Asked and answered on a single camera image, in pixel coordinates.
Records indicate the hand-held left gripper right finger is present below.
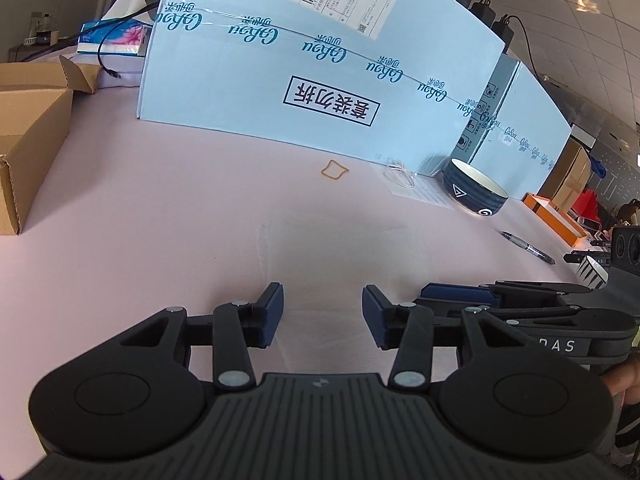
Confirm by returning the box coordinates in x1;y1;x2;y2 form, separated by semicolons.
361;284;527;391

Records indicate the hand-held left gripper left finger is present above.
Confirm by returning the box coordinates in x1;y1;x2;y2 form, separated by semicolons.
95;281;286;394

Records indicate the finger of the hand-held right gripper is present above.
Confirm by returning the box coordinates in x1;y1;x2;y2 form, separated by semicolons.
414;294;577;319
421;281;594;307

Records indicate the person's right hand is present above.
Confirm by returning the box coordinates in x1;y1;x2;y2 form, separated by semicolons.
601;357;637;407

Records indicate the white black striped bowl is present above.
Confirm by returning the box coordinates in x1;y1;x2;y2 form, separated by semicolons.
580;255;612;288

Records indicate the grey black pen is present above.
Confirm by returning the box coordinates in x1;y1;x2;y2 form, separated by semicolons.
501;230;556;265

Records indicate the orange flat box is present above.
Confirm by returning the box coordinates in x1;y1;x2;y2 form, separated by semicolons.
523;192;588;247

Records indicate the dark blue patterned bowl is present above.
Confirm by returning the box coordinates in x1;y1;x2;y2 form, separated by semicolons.
441;157;509;218

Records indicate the clear plastic sleeve with paper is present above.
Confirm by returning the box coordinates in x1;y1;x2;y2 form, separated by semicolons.
370;160;458;207

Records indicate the tall brown cardboard box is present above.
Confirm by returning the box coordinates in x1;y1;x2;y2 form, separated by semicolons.
537;139;593;211

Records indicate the tan rubber band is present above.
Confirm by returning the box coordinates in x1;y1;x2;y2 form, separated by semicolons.
320;160;350;181

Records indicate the light blue carton with icons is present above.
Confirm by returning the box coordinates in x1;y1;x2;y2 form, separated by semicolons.
450;55;572;195

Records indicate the large light blue carton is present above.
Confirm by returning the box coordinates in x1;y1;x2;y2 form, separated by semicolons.
136;0;507;177

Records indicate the open brown cardboard box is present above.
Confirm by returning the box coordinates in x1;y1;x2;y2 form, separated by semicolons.
0;62;75;236

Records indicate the blue tissue pack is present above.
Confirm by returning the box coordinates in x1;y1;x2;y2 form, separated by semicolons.
76;21;151;56

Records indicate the white string loop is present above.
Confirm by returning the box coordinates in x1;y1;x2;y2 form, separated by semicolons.
384;160;418;188

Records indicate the black cable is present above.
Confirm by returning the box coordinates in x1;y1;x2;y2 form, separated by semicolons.
97;0;161;80

